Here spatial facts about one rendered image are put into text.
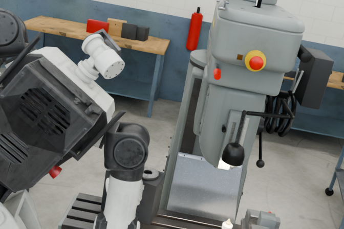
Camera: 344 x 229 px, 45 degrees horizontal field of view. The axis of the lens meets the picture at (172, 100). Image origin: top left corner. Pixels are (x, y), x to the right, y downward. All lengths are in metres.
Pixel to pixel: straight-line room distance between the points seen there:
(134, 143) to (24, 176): 0.27
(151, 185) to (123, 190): 0.53
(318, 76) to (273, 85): 0.40
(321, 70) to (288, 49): 0.50
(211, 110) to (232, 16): 0.37
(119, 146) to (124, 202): 0.17
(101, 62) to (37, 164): 0.29
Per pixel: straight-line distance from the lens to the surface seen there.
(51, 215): 3.37
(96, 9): 5.85
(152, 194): 1.67
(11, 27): 1.06
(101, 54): 1.07
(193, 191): 2.00
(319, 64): 1.72
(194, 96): 1.88
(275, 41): 1.24
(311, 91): 1.75
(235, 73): 1.34
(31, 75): 0.94
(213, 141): 1.47
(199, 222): 1.83
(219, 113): 1.42
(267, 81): 1.36
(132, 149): 1.05
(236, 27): 1.22
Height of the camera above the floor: 2.02
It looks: 20 degrees down
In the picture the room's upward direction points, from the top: 11 degrees clockwise
